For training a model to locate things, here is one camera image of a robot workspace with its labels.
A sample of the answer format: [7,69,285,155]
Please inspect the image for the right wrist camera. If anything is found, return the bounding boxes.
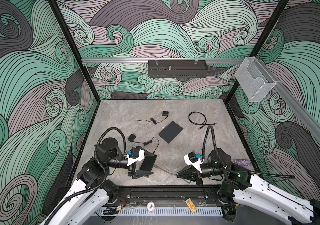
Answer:
[183,152,203,173]

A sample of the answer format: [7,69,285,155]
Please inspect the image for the coiled black cable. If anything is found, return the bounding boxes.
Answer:
[188,111,216,130]

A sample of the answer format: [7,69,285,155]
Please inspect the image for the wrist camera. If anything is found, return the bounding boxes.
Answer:
[183,152,203,173]
[126,147,145,167]

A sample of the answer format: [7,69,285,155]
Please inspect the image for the black wall tray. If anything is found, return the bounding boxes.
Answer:
[147,60,209,79]

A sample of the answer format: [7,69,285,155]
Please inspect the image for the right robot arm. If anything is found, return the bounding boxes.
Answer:
[177,125,320,225]

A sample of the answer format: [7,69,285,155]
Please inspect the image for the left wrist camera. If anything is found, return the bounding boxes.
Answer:
[126,147,145,167]

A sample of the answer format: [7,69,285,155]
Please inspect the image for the red yellow wire bundle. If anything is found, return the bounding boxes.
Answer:
[114,195,128,212]

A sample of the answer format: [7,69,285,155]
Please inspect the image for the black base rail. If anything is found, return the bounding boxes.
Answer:
[112,185,279,204]

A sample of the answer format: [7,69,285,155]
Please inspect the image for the black power adapter cable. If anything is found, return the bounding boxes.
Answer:
[138,111,169,126]
[127,133,161,155]

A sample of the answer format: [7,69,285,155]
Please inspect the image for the white slotted cable duct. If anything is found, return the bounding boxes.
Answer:
[95,207,223,217]

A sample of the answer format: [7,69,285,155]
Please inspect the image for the yellow tag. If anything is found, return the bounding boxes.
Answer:
[185,198,197,213]

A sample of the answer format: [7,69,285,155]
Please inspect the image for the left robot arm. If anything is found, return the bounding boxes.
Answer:
[42,127,156,225]

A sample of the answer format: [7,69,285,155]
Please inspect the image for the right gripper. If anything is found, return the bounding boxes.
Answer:
[177,163,229,188]

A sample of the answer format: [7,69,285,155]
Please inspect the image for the clear acrylic wall holder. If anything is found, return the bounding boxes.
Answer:
[235,57,276,103]

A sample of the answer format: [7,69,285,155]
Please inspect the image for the ribbed black network switch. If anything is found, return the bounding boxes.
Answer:
[140,155,157,172]

